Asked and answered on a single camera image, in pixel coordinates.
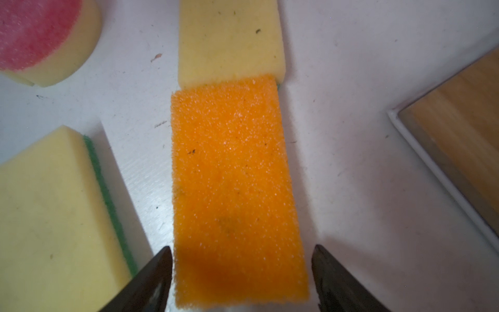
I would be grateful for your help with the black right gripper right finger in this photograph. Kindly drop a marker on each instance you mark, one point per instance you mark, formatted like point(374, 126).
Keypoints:
point(337, 288)

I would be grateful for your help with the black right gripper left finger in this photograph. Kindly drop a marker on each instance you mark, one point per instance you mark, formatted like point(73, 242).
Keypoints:
point(149, 289)

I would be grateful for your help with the yellow green sponge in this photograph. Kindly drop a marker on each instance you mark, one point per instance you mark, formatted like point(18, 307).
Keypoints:
point(59, 248)
point(229, 40)

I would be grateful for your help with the pink smiley sponge left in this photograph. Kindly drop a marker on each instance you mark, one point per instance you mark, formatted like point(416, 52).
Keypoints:
point(45, 42)

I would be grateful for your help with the white wire wooden shelf rack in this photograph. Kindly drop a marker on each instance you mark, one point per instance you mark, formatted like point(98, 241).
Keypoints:
point(453, 128)

